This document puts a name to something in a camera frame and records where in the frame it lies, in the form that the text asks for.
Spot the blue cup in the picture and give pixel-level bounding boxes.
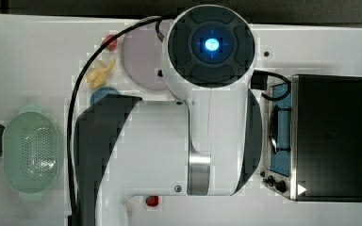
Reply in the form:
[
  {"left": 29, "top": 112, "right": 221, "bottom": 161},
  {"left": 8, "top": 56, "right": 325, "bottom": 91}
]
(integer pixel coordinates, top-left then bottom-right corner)
[{"left": 90, "top": 87, "right": 119, "bottom": 105}]

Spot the black toaster oven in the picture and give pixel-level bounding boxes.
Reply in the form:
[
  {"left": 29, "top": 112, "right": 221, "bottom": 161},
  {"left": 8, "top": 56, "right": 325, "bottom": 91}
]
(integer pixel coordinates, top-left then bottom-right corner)
[{"left": 260, "top": 74, "right": 362, "bottom": 202}]

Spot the toy strawberry near plate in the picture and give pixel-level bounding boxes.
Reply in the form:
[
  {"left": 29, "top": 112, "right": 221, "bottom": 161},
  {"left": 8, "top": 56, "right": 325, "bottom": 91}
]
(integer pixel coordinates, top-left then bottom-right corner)
[{"left": 102, "top": 35, "right": 118, "bottom": 51}]

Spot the green plastic strainer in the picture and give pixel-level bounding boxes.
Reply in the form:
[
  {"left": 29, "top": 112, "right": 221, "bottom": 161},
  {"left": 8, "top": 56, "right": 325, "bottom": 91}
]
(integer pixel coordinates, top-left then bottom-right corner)
[{"left": 2, "top": 105, "right": 59, "bottom": 202}]

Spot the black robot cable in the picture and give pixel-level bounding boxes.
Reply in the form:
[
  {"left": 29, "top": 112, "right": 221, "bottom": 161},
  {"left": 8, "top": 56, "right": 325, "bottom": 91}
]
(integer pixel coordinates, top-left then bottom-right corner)
[{"left": 66, "top": 15, "right": 164, "bottom": 226}]

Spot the toy strawberry near orange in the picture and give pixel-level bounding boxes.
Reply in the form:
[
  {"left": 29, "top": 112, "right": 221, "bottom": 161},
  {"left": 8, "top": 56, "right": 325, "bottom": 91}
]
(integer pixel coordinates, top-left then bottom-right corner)
[{"left": 145, "top": 196, "right": 159, "bottom": 207}]

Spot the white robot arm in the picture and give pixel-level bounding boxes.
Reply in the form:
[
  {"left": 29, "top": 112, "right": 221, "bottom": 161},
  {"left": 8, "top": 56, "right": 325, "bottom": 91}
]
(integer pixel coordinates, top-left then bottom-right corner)
[{"left": 72, "top": 5, "right": 263, "bottom": 226}]

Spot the lilac round plate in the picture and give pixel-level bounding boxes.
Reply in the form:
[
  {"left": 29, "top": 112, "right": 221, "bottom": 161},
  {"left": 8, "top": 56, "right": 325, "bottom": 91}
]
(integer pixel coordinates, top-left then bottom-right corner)
[{"left": 121, "top": 23, "right": 167, "bottom": 91}]

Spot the peeled toy banana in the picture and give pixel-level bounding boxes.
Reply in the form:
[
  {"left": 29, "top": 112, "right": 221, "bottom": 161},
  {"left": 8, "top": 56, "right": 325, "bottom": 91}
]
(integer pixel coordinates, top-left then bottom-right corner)
[{"left": 86, "top": 59, "right": 116, "bottom": 89}]

